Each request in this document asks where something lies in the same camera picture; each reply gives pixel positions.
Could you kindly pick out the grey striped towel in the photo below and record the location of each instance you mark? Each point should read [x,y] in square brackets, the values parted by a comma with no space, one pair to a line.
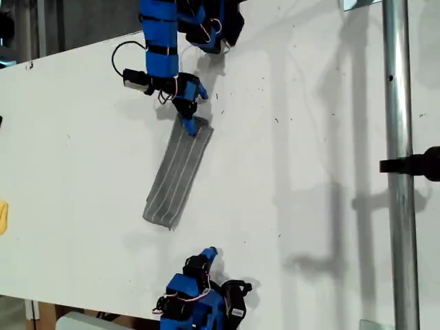
[175,172]

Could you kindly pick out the short black camera stalk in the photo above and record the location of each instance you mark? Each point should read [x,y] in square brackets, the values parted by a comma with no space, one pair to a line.
[240,283]
[163,83]

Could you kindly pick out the black camera box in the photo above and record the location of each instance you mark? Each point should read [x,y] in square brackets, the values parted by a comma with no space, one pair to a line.
[135,82]
[237,302]

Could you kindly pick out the small metal table clip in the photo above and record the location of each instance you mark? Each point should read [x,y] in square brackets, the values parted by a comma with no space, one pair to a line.
[30,65]

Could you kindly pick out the black round object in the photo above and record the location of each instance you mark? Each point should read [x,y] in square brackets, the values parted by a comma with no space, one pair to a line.
[6,27]

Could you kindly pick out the white box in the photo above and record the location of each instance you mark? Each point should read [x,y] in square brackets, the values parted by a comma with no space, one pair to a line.
[79,323]

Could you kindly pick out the steel post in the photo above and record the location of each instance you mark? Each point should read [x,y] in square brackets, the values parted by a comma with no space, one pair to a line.
[398,103]

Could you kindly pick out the black clamp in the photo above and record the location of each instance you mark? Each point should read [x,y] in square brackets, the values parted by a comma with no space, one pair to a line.
[412,165]

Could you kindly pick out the wooden table leg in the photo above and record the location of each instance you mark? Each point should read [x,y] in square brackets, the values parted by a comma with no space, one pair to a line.
[48,318]

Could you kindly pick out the yellow object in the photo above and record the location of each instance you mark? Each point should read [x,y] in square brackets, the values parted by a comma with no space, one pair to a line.
[3,218]

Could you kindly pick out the grey metal frame bar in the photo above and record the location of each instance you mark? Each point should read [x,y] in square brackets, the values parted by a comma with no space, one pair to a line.
[41,27]

